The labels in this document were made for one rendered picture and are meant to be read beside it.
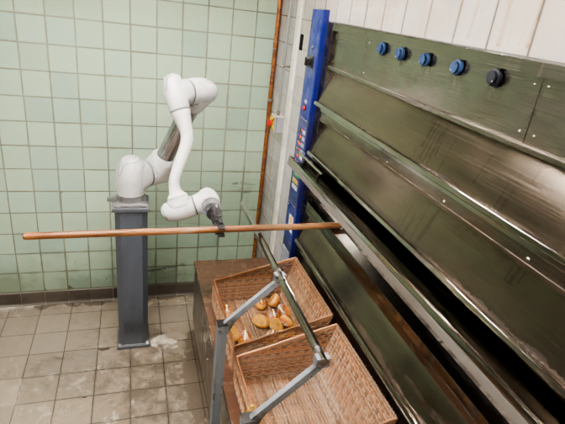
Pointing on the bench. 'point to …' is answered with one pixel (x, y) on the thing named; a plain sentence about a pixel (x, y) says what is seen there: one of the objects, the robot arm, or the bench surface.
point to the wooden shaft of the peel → (176, 230)
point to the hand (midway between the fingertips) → (220, 229)
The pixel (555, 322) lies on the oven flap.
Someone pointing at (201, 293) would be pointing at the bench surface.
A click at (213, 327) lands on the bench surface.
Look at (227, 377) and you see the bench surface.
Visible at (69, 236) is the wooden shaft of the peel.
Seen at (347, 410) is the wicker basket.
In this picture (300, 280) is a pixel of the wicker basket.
